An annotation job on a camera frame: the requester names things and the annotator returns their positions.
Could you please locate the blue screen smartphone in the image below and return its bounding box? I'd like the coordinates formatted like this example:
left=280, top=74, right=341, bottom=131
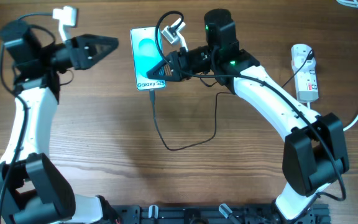
left=130, top=27, right=166, bottom=91

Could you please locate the black charging cable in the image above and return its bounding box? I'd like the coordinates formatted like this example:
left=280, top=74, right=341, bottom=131
left=149, top=49, right=315, bottom=152

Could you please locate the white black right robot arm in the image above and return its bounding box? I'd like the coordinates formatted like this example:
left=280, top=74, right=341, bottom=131
left=147, top=9, right=349, bottom=223

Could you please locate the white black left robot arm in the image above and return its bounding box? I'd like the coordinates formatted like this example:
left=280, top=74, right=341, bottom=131
left=0, top=19, right=122, bottom=223

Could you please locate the white charger adapter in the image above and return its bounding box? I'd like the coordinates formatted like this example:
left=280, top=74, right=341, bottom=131
left=291, top=44, right=316, bottom=72

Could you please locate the white power strip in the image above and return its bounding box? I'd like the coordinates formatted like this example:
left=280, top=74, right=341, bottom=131
left=295, top=59, right=319, bottom=103

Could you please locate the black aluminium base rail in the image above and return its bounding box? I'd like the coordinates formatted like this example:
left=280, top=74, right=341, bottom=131
left=110, top=203, right=331, bottom=224

